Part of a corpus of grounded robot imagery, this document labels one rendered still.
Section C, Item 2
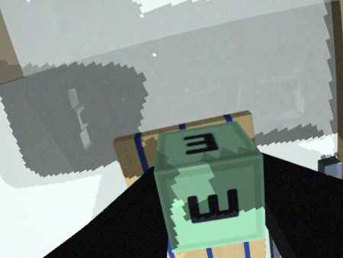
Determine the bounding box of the green labelled cube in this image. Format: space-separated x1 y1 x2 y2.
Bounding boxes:
153 121 266 253

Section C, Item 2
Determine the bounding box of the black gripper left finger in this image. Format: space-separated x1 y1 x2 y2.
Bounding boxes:
43 166 168 258

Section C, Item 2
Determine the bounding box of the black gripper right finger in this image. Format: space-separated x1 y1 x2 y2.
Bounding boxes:
261 153 343 258

